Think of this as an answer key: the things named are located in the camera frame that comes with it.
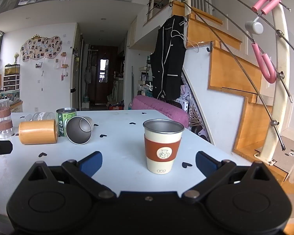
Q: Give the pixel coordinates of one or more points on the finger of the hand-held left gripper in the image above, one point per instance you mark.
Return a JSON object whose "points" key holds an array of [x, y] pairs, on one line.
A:
{"points": [[2, 147]]}

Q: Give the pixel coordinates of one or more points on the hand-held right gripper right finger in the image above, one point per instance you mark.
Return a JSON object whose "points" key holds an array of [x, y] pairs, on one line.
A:
{"points": [[206, 164]]}

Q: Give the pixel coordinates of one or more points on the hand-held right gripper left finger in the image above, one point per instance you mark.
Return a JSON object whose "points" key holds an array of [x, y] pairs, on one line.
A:
{"points": [[92, 163]]}

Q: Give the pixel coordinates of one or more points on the steel cup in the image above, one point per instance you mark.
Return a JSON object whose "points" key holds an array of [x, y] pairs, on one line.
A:
{"points": [[78, 132]]}

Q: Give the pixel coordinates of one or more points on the glass cup with cork sleeve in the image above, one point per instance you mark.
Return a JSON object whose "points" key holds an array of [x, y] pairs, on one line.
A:
{"points": [[3, 122]]}

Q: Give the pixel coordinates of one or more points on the cream cup with brown sleeve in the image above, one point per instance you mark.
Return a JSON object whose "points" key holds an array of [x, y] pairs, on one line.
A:
{"points": [[163, 149]]}

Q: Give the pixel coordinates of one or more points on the wooden cylinder container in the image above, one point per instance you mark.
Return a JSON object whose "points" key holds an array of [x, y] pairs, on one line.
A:
{"points": [[36, 132]]}

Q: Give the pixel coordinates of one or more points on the green tin can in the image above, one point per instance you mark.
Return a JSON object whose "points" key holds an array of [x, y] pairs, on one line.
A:
{"points": [[62, 122]]}

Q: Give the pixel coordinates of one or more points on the clear glass jar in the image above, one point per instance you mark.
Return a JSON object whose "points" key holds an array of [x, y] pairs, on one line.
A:
{"points": [[43, 116]]}

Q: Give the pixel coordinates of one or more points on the plastic drawer unit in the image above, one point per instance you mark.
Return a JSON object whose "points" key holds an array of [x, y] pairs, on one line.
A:
{"points": [[11, 82]]}

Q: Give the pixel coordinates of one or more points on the pink cushion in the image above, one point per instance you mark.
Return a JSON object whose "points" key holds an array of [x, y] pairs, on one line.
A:
{"points": [[159, 109]]}

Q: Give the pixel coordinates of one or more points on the washing machine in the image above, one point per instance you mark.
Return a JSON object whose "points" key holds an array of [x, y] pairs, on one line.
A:
{"points": [[117, 90]]}

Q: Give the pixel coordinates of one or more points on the fish tank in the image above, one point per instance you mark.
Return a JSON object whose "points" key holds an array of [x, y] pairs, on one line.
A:
{"points": [[11, 69]]}

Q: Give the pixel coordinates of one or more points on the hanging tote bag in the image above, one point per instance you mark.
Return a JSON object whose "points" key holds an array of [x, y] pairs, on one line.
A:
{"points": [[87, 76]]}

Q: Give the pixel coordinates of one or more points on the dark wooden door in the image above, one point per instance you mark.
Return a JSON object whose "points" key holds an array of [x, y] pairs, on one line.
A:
{"points": [[103, 73]]}

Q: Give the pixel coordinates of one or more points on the wooden staircase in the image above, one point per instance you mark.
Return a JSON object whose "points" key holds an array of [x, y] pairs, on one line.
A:
{"points": [[235, 71]]}

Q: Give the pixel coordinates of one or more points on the photo collage board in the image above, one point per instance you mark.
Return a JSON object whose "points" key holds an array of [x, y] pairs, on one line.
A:
{"points": [[40, 49]]}

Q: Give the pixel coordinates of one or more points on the black jacket with white trim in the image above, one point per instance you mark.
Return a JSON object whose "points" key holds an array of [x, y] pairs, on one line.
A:
{"points": [[167, 61]]}

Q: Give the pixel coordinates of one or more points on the pink foam hanger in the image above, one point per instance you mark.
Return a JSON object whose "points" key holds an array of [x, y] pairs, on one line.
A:
{"points": [[266, 66]]}

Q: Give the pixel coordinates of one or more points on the white railing post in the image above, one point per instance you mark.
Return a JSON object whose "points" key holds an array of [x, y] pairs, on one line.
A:
{"points": [[281, 78]]}

